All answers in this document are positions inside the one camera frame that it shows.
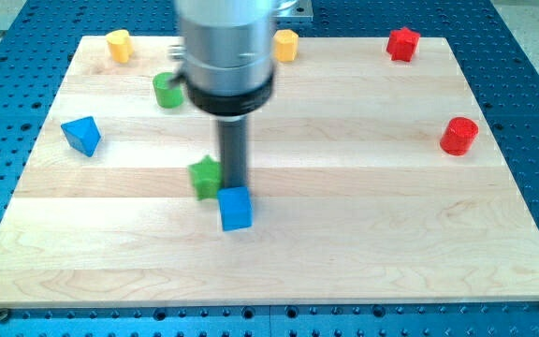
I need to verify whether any green star block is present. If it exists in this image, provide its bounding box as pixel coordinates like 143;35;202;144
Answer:
187;155;222;200

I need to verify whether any light wooden board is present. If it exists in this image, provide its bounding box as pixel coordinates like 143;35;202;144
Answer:
0;36;539;308

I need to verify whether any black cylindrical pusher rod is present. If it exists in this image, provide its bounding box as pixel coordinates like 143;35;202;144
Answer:
217;116;248;188

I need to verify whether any yellow heart block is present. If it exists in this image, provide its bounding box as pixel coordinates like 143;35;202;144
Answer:
105;29;134;64

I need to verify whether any green cylinder block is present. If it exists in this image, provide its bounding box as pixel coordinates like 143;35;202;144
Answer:
153;72;184;109

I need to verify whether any red star block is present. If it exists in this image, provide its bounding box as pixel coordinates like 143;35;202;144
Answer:
386;27;421;62

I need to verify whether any blue cube block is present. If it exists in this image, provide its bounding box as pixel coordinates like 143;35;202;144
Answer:
217;186;253;231

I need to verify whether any yellow hexagon block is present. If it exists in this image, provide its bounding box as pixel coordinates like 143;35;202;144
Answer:
273;29;299;62

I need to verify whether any blue triangular prism block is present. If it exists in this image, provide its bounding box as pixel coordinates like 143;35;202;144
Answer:
61;116;101;157

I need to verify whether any red cylinder block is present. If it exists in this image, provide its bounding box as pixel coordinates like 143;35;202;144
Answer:
440;117;479;156

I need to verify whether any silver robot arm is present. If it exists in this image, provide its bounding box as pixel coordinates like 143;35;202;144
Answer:
168;0;282;188

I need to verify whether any silver metal mounting bracket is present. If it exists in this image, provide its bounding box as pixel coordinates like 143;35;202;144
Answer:
274;0;313;22

